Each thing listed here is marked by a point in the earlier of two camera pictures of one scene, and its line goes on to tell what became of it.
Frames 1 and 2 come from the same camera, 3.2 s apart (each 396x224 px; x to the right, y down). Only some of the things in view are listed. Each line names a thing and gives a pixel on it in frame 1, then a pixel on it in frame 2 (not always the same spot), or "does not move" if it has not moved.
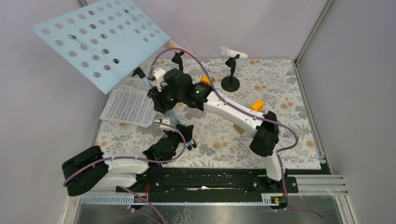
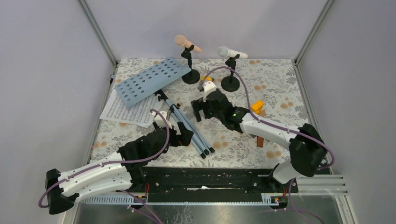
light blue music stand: x=100 y=41 to x=155 y=79
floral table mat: x=213 y=139 does not move
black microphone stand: x=231 y=83 does not move
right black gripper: x=157 y=97 to x=199 y=104
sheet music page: x=129 y=107 does not move
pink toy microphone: x=172 y=44 to x=180 y=40
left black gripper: x=187 y=131 does not move
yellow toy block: x=258 y=105 does not move
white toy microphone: x=224 y=52 does not move
